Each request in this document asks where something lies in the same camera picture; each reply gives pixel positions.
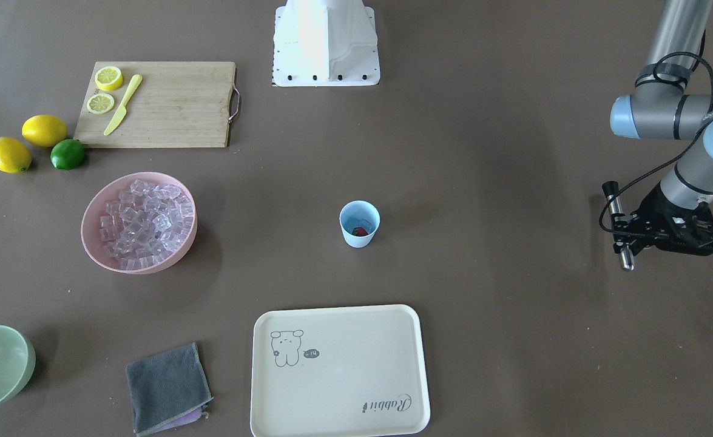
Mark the small strawberry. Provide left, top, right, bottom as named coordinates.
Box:
left=351, top=226, right=370, bottom=237

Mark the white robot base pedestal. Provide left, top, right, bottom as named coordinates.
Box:
left=271, top=1, right=381, bottom=87

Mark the steel muddler black tip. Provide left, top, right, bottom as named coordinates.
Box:
left=601, top=181, right=635, bottom=271

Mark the pink bowl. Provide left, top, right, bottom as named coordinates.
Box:
left=81, top=172, right=198, bottom=274

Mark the wooden cutting board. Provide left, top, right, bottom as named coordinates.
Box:
left=72, top=61, right=239, bottom=149

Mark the green lime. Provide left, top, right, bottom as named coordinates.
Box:
left=49, top=139, right=86, bottom=171

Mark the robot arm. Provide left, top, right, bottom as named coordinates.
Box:
left=601, top=1, right=713, bottom=271

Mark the grey folded cloth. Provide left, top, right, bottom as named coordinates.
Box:
left=126, top=342, right=213, bottom=436

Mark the lemon slice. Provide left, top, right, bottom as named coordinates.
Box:
left=93, top=66, right=124, bottom=92
left=85, top=92, right=115, bottom=115

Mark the light blue cup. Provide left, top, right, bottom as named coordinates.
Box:
left=339, top=200, right=381, bottom=248

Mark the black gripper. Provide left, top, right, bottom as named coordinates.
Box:
left=638, top=185, right=713, bottom=256

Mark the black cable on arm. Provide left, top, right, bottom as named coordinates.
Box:
left=599, top=52, right=713, bottom=234

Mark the lemon slice lower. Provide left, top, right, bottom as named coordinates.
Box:
left=85, top=92, right=115, bottom=115

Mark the cream rabbit tray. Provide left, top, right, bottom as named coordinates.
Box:
left=250, top=304, right=431, bottom=436

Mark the yellow plastic knife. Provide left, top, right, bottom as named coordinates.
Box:
left=102, top=74, right=143, bottom=136

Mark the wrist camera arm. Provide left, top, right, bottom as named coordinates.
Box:
left=610, top=214, right=655, bottom=257

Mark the yellow lemon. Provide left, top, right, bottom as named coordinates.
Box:
left=0, top=137, right=32, bottom=174
left=21, top=114, right=68, bottom=147

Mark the lemon slice upper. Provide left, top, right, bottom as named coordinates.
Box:
left=93, top=66, right=124, bottom=92

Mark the pile of ice cubes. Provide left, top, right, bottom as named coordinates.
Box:
left=98, top=179, right=194, bottom=270

